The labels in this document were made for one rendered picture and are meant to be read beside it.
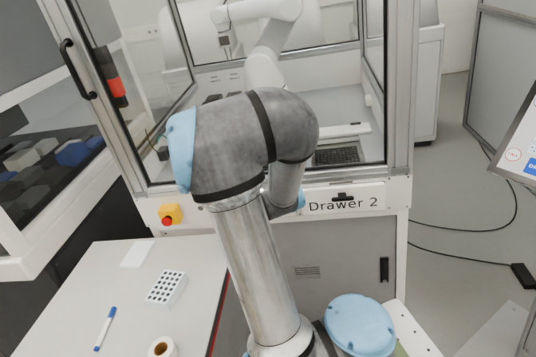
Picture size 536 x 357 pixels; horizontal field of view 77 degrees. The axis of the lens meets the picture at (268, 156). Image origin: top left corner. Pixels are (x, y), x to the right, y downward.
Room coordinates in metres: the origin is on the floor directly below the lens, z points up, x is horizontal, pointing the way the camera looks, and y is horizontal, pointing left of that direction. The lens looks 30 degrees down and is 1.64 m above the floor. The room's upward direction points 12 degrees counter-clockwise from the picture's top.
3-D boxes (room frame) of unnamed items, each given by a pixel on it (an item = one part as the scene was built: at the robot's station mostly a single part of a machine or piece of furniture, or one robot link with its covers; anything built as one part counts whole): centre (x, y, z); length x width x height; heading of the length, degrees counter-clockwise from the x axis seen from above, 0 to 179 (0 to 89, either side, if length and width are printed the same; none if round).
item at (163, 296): (0.77, 0.41, 0.78); 0.12 x 0.08 x 0.04; 157
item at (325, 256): (1.44, -0.06, 0.40); 1.03 x 0.95 x 0.80; 78
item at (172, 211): (1.03, 0.41, 0.88); 0.07 x 0.05 x 0.07; 78
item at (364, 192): (0.92, -0.22, 0.87); 0.29 x 0.02 x 0.11; 78
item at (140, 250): (0.97, 0.56, 0.77); 0.13 x 0.09 x 0.02; 165
